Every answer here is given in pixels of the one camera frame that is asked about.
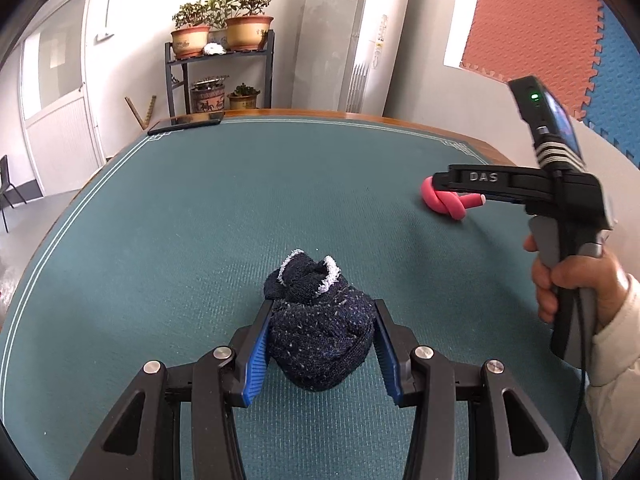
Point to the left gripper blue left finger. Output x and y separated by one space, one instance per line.
140 437

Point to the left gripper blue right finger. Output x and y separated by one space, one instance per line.
508 437

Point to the dark navy sock ball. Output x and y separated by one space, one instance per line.
321 327

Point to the cream right sleeve forearm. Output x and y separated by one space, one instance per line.
613 392

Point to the person's right hand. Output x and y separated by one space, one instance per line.
605 275

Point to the green table mat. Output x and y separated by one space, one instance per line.
163 256

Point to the black chair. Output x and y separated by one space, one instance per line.
6 183

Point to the white standing air conditioner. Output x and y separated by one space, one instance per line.
346 52

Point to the black smartphone on table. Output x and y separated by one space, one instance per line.
188 121

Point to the small lower potted plant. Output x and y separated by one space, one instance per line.
243 97

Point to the brown decorated lower pot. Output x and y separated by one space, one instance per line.
208 95

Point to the right potted plant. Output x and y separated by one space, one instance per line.
248 26

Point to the white door with window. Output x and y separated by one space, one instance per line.
62 146

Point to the white ornament on shelf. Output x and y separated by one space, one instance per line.
212 48

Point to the left potted plant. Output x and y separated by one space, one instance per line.
190 34

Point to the blue foam wall mat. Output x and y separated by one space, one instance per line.
613 110

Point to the red foam wall mat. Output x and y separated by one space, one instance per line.
558 41

